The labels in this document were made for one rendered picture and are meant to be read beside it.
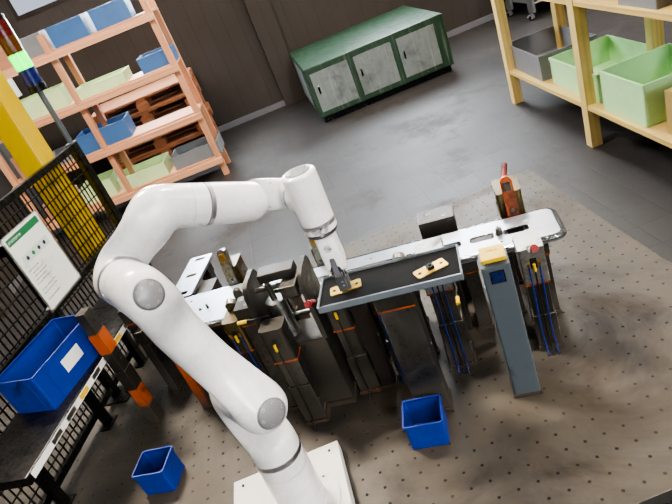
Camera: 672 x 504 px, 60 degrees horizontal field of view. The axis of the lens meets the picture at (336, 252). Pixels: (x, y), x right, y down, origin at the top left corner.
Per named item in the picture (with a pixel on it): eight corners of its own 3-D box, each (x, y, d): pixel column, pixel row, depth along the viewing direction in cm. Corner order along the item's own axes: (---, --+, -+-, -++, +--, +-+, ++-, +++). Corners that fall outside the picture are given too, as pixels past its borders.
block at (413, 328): (450, 390, 170) (408, 267, 149) (453, 410, 163) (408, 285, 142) (417, 396, 172) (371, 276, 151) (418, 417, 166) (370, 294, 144)
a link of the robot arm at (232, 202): (181, 217, 130) (294, 209, 148) (212, 229, 118) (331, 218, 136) (180, 177, 128) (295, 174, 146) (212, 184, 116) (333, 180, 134)
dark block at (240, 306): (304, 392, 191) (253, 293, 171) (301, 408, 185) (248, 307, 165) (290, 395, 192) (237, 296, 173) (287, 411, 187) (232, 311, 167)
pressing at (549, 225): (552, 203, 181) (551, 198, 180) (571, 239, 162) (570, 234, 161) (169, 303, 215) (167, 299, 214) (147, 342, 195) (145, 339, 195)
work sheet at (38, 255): (81, 277, 223) (35, 209, 209) (52, 312, 204) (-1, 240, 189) (77, 278, 224) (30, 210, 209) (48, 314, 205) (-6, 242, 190)
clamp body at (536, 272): (557, 327, 176) (537, 228, 159) (568, 353, 166) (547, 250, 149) (533, 332, 178) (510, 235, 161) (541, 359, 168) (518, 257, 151)
